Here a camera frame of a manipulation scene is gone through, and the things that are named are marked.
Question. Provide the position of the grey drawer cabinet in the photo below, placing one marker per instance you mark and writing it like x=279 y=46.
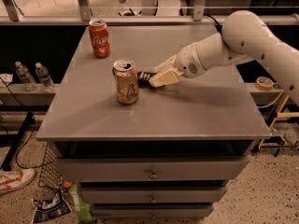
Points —
x=212 y=115

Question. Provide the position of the black metal stand leg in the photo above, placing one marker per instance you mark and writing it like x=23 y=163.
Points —
x=29 y=119

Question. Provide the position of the black wire mesh rack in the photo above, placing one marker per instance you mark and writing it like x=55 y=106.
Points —
x=50 y=177

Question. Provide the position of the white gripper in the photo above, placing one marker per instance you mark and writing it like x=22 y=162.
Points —
x=186 y=62

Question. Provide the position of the middle grey drawer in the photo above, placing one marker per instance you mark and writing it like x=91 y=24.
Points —
x=152 y=194

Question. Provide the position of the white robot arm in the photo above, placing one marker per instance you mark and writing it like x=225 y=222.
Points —
x=243 y=37

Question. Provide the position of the grey drawer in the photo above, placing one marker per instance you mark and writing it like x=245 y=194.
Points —
x=149 y=210
x=152 y=194
x=142 y=170

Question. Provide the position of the red Coca-Cola can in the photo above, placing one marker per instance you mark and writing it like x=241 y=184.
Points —
x=99 y=36

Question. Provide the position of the black chocolate RXBAR wrapper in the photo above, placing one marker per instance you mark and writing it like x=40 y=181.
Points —
x=143 y=79

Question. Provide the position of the crumpled dark snack bag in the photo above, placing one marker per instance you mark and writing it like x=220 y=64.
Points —
x=46 y=210

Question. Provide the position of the right clear water bottle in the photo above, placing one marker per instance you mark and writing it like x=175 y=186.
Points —
x=45 y=78

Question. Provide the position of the top grey drawer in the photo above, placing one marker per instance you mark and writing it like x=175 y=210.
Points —
x=142 y=170

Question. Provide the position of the bottom grey drawer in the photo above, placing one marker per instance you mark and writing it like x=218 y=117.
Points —
x=149 y=210

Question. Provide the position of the grey metal railing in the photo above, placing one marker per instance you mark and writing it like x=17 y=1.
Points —
x=81 y=12

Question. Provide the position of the green spray bottle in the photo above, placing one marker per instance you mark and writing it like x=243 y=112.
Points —
x=83 y=209

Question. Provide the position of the clear water bottle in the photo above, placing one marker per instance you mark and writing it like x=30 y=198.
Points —
x=25 y=76
x=45 y=78

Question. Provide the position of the white orange sneaker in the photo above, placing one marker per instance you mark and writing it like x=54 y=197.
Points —
x=14 y=180

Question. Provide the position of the left clear water bottle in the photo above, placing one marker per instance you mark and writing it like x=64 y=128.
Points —
x=25 y=76

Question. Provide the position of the roll of tan tape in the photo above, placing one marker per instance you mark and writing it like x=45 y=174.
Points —
x=264 y=84

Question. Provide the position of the orange soda can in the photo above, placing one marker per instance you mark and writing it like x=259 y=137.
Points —
x=125 y=74

